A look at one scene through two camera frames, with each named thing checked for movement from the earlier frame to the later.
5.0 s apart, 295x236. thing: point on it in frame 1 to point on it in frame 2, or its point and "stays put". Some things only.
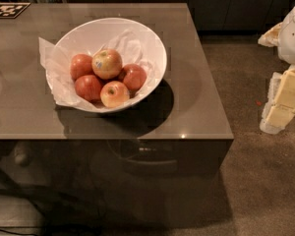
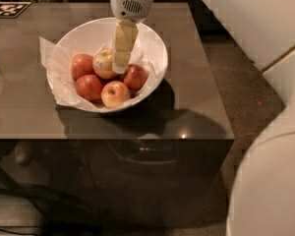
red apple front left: x=89 y=88 stays put
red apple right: x=134 y=77 stays put
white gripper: x=293 y=38 to x=132 y=6
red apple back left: x=82 y=64 stays put
